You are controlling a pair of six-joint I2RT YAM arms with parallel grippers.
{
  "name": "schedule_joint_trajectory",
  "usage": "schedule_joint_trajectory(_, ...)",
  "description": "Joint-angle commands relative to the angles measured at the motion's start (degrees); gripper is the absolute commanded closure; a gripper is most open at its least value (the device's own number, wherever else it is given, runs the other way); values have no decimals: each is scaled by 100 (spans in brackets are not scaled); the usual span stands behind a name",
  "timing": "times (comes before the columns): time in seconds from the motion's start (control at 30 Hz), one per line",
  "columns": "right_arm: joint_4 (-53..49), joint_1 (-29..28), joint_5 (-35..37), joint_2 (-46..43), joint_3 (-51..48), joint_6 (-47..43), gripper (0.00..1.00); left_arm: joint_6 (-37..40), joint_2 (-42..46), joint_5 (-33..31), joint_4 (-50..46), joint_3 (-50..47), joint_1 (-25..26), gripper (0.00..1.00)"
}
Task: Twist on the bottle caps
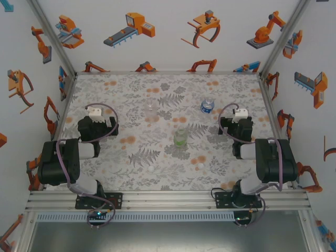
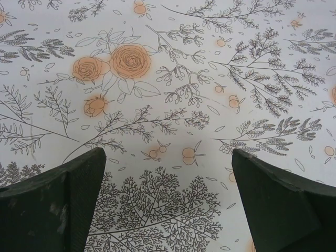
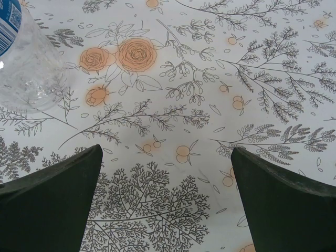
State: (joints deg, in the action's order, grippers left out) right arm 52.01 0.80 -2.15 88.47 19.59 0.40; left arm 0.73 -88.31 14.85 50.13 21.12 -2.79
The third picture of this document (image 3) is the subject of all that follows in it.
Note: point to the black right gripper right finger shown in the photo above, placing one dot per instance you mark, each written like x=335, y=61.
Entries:
x=288, y=215

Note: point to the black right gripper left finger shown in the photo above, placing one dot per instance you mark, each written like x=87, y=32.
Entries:
x=47, y=210

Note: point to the clear bottle with blue label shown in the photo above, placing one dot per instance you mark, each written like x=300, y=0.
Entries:
x=31, y=65

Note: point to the floral patterned table cover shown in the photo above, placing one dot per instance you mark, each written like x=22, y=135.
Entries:
x=183, y=105

